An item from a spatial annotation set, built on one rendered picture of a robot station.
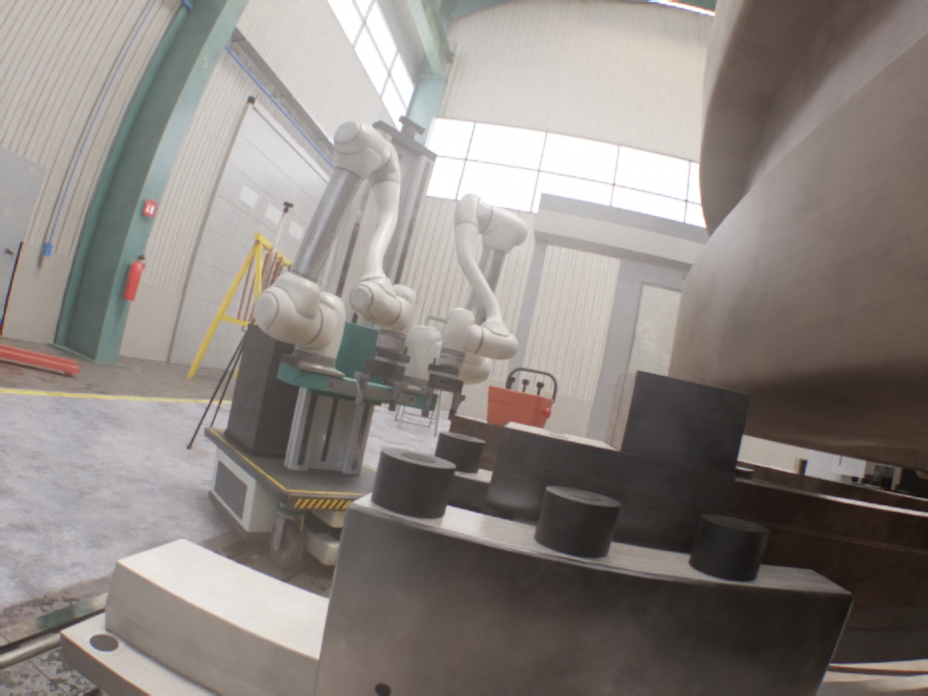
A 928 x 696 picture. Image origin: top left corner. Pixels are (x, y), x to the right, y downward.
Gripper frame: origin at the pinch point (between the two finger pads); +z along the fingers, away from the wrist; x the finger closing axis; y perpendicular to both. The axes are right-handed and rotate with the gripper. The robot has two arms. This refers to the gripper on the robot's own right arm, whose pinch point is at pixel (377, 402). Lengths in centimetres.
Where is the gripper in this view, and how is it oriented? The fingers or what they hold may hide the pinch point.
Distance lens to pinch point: 163.5
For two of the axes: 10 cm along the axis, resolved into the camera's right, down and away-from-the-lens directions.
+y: -7.1, -1.0, 7.0
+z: -2.2, 9.7, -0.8
